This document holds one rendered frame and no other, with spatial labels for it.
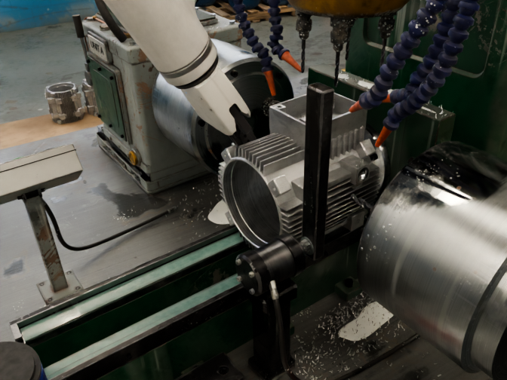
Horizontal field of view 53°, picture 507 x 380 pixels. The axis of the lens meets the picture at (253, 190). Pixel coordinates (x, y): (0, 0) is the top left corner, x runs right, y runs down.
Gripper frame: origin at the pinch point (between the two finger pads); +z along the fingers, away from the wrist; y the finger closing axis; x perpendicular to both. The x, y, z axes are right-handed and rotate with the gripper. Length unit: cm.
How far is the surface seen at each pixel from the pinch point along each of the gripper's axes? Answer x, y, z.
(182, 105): -0.9, -19.7, 1.0
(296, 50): 164, -294, 223
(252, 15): 189, -398, 228
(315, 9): 16.2, 8.6, -14.2
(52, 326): -40.0, 2.6, -2.1
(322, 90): 5.8, 20.3, -13.8
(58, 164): -23.9, -16.3, -9.7
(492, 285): 1.2, 43.7, 0.6
